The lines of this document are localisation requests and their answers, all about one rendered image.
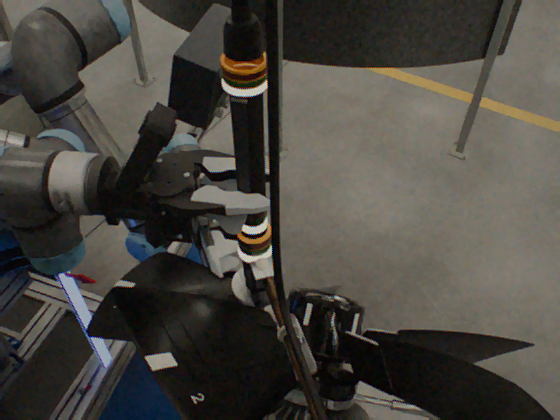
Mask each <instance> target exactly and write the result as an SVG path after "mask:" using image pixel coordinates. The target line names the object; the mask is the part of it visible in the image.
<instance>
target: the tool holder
mask: <svg viewBox="0 0 560 420"><path fill-rule="evenodd" d="M266 260H267V261H268V264H269V266H270V268H267V269H268V270H264V271H262V270H258V268H257V265H256V262H255V261H250V269H247V270H245V273H246V279H247V282H248V284H249V287H250V290H251V291H250V290H249V289H248V288H247V287H246V280H245V276H244V270H243V267H242V268H241V269H239V270H238V271H237V272H236V274H235V275H234V277H233V280H232V291H233V295H234V296H235V298H236V299H237V300H238V301H239V302H240V303H241V304H246V305H249V306H253V307H256V308H262V307H265V306H268V305H270V302H269V299H268V296H267V294H266V292H265V289H264V287H263V284H262V280H263V279H264V278H265V277H266V276H270V277H272V278H273V280H274V273H273V262H272V257H267V258H266Z"/></svg>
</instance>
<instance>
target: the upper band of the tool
mask: <svg viewBox="0 0 560 420"><path fill-rule="evenodd" d="M260 58H261V59H262V60H261V59H260ZM228 59H229V58H227V57H226V56H225V55H224V53H223V54H222V55H221V58H220V61H221V66H222V67H223V69H225V70H226V71H228V72H230V73H233V74H238V75H249V74H253V73H256V72H259V71H261V70H262V69H264V68H265V66H266V53H265V52H263V54H262V55H261V56H260V57H259V58H257V59H255V60H252V61H247V62H239V61H234V60H231V59H229V61H228ZM226 60H227V61H226ZM263 60H264V61H263ZM225 61H226V62H225ZM238 63H241V64H240V65H239V64H238ZM251 63H253V65H252V64H251ZM234 64H236V65H234ZM256 64H257V65H256ZM232 65H233V66H232ZM230 66H231V67H230ZM265 75H266V73H265V74H264V75H263V76H262V77H264V76H265ZM223 76H224V75H223ZM224 77H225V78H227V77H226V76H224ZM262 77H260V78H258V79H256V80H259V79H261V78H262ZM227 79H229V78H227ZM229 80H231V81H234V82H239V83H249V82H253V81H256V80H252V81H235V80H232V79H229ZM266 81H267V80H266ZM266 81H265V82H266ZM265 82H264V83H265ZM264 83H263V84H264ZM224 84H225V83H224ZM263 84H262V85H263ZM225 85H227V84H225ZM262 85H260V86H262ZM227 86H228V85H227ZM260 86H258V87H260ZM228 87H230V86H228ZM258 87H255V88H251V89H237V88H233V87H230V88H232V89H236V90H252V89H256V88H258Z"/></svg>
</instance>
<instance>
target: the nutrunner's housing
mask: <svg viewBox="0 0 560 420"><path fill-rule="evenodd" d="M230 6H231V14H229V15H228V16H227V17H226V20H225V22H224V25H223V27H222V33H223V53H224V55H225V56H226V57H227V58H229V59H231V60H234V61H239V62H247V61H252V60H255V59H257V58H259V57H260V56H261V55H262V54H263V52H264V45H263V41H262V26H261V24H260V22H259V20H258V18H257V16H256V15H255V14H254V13H252V11H251V0H230ZM247 269H250V263H249V262H247V261H243V270H244V276H245V280H246V287H247V288H248V289H249V290H250V287H249V284H248V282H247V279H246V273H245V270H247ZM250 291H251V290H250Z"/></svg>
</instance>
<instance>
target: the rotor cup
mask: <svg viewBox="0 0 560 420"><path fill-rule="evenodd" d="M324 296H328V297H331V299H333V300H334V301H330V300H326V299H322V298H321V297H324ZM286 303H287V307H288V311H289V313H291V314H293V315H294V316H295V318H296V319H297V321H298V324H299V326H300V328H301V331H302V332H303V334H304V337H305V339H306V342H307V344H308V346H309V349H310V351H311V354H312V356H313V358H314V361H315V363H316V366H317V373H316V374H313V375H312V377H313V380H314V383H315V385H316V388H317V390H318V393H319V395H320V396H325V397H333V398H345V397H351V396H353V395H355V394H356V393H357V391H358V386H359V382H360V380H358V379H355V377H354V374H353V373H352V372H351V371H349V370H347V369H345V368H343V367H344V362H345V361H346V360H349V358H348V354H347V351H346V348H345V345H344V342H343V338H342V335H341V332H342V331H343V332H350V333H352V329H353V325H354V320H355V316H356V314H359V315H358V319H357V328H356V332H355V334H356V335H361V331H362V326H363V322H364V317H365V313H366V307H365V306H364V305H363V304H362V303H360V302H358V301H356V300H354V299H351V298H348V297H345V296H338V295H334V294H330V293H326V292H321V291H317V290H312V289H305V288H293V289H291V290H290V292H289V294H288V297H287V302H286ZM308 303H309V304H313V305H312V310H311V314H310V319H309V323H308V326H307V325H304V324H303V323H304V319H305V314H306V310H307V305H308Z"/></svg>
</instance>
